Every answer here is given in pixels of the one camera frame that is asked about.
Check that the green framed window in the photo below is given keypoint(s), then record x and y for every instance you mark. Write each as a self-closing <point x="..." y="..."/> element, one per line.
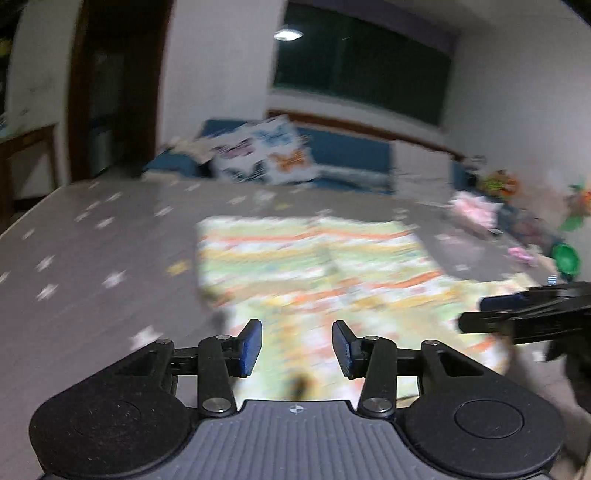
<point x="369" y="60"/>

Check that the pink tissue pack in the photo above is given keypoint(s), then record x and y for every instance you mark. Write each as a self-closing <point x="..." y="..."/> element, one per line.
<point x="475" y="210"/>

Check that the pink hair scrunchie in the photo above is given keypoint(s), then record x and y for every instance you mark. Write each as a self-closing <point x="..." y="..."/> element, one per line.
<point x="521" y="254"/>

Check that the beige cloth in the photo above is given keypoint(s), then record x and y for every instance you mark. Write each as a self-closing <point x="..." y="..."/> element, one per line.
<point x="194" y="147"/>

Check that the blue sofa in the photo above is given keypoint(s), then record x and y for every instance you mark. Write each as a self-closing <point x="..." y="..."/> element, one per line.
<point x="351" y="152"/>

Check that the butterfly print pillow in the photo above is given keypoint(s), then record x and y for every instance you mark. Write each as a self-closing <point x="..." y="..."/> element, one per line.
<point x="268" y="152"/>

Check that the wooden side table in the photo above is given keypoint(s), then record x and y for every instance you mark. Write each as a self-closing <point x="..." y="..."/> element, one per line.
<point x="27" y="138"/>

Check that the orange and green toy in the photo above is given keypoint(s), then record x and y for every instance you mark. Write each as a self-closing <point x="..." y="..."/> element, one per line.
<point x="498" y="182"/>

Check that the dark wooden door frame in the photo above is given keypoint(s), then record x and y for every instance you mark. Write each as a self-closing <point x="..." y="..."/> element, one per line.
<point x="76" y="92"/>

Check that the beige cushion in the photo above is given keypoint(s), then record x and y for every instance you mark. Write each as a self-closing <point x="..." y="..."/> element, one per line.
<point x="422" y="168"/>

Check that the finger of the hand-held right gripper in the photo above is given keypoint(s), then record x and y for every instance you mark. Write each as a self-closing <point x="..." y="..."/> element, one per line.
<point x="503" y="303"/>
<point x="489" y="322"/>

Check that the green round toy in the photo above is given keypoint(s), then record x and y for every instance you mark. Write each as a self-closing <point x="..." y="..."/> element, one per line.
<point x="565" y="261"/>

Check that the green plastic toy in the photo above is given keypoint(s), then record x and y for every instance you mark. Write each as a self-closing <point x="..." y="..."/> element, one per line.
<point x="575" y="207"/>

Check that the green patterned child's garment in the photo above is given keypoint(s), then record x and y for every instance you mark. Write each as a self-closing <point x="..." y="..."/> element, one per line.
<point x="323" y="277"/>

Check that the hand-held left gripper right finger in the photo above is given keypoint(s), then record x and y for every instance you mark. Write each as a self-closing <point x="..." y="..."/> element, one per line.
<point x="344" y="350"/>

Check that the grey star print tablecloth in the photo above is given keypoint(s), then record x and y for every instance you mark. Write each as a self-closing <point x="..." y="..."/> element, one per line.
<point x="115" y="240"/>

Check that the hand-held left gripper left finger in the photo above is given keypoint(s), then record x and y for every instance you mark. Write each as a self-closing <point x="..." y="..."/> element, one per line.
<point x="249" y="348"/>

